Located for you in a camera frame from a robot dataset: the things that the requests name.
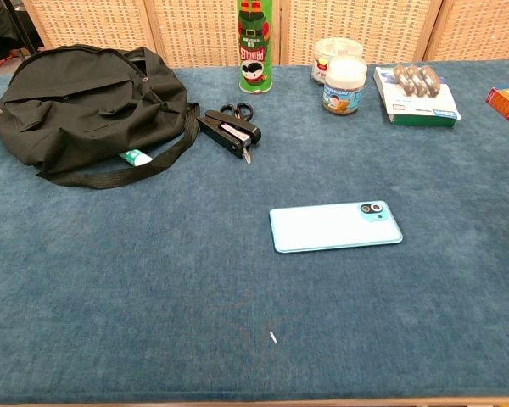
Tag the green Pringles can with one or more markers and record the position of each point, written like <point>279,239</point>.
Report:
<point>256,51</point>

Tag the black backpack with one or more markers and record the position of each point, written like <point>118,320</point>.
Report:
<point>89,106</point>

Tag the black stapler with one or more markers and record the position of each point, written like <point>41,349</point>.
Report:
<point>214,131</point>

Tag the black smartphone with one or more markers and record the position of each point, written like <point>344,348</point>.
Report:
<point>322,226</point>

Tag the clear jar of clips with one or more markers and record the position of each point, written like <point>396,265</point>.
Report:
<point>322,63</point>

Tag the white box grey blister items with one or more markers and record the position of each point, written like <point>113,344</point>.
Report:
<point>424,108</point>

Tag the small jar white lid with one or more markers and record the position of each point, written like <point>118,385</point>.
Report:
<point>343,85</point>

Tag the woven folding screen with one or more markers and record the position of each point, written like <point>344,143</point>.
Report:
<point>365,29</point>

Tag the blue table mat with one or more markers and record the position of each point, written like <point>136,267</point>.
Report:
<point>152,275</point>

